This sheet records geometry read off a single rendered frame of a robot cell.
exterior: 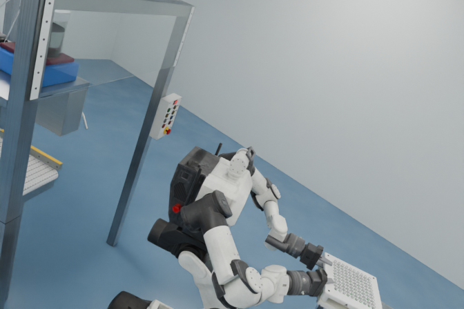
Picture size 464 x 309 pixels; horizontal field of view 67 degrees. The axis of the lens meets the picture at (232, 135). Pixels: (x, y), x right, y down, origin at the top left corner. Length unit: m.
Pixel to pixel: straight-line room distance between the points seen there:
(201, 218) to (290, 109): 3.38
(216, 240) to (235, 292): 0.16
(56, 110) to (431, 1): 3.59
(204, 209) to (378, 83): 3.24
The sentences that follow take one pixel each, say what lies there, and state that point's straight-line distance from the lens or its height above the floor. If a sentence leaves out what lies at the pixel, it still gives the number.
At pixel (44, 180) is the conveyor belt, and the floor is 0.91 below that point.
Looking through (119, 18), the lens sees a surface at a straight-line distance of 1.43.
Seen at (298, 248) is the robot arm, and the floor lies 1.07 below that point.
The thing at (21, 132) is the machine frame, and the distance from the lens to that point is 1.30.
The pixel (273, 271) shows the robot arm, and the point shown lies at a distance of 1.33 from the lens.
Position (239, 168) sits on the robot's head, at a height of 1.33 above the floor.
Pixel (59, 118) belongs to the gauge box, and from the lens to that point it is 1.56.
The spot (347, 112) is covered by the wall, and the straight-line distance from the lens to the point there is 4.26.
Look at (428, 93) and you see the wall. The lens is 4.14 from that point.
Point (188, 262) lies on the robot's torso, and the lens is 1.60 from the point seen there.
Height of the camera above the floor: 1.94
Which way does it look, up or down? 23 degrees down
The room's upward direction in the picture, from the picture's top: 23 degrees clockwise
